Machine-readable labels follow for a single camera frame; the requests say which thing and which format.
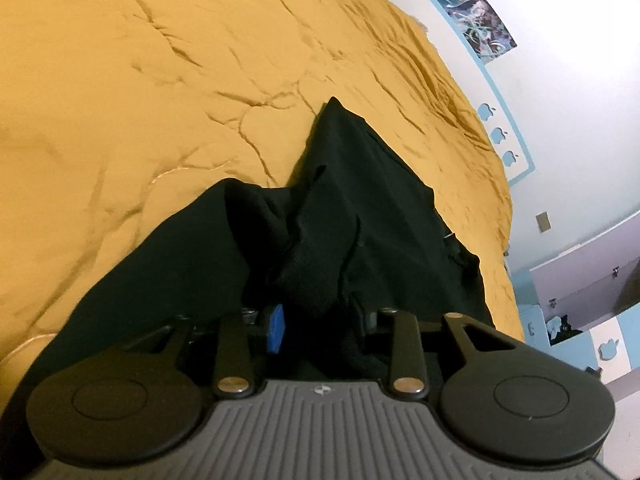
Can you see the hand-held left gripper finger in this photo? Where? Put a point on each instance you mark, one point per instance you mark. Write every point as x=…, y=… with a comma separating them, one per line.
x=369, y=324

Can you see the black garment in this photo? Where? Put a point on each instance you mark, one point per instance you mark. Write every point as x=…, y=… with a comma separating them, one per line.
x=350, y=220

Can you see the dark clothes in chest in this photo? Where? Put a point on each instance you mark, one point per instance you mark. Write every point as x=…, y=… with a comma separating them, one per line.
x=562, y=327

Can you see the blue and white storage chest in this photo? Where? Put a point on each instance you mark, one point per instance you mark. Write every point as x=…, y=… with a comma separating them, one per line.
x=575, y=280

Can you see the blue and white headboard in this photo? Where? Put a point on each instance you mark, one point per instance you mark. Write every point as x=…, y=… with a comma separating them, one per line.
x=505, y=145

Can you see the yellow bed blanket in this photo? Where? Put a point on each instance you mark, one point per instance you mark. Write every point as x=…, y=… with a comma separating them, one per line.
x=150, y=110

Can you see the beige wall plate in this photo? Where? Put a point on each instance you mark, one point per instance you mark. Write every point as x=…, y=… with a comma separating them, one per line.
x=543, y=221

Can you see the wall poster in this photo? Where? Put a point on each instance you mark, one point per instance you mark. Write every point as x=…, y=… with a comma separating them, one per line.
x=472, y=12

